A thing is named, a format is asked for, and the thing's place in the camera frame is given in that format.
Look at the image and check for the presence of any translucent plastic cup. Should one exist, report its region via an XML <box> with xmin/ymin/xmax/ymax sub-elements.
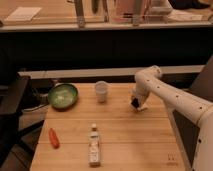
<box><xmin>95</xmin><ymin>81</ymin><xmax>108</xmax><ymax>103</ymax></box>

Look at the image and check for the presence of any green bowl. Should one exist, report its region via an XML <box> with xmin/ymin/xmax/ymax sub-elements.
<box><xmin>48</xmin><ymin>84</ymin><xmax>78</xmax><ymax>110</ymax></box>

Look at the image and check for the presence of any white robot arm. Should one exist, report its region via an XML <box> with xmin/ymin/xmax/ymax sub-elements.
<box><xmin>131</xmin><ymin>65</ymin><xmax>213</xmax><ymax>171</ymax></box>

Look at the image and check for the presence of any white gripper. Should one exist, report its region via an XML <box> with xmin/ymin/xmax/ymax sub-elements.
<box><xmin>131</xmin><ymin>89</ymin><xmax>148</xmax><ymax>111</ymax></box>

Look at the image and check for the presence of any black eraser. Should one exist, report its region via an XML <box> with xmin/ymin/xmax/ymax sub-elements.
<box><xmin>131</xmin><ymin>98</ymin><xmax>140</xmax><ymax>109</ymax></box>

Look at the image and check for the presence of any orange carrot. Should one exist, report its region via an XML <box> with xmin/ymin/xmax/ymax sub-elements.
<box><xmin>49</xmin><ymin>128</ymin><xmax>60</xmax><ymax>149</ymax></box>

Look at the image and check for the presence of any white paper sheet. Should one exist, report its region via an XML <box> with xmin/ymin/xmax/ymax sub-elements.
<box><xmin>5</xmin><ymin>7</ymin><xmax>41</xmax><ymax>22</ymax></box>

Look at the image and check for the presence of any white plastic bottle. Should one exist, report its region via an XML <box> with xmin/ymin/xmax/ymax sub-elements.
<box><xmin>89</xmin><ymin>123</ymin><xmax>101</xmax><ymax>167</ymax></box>

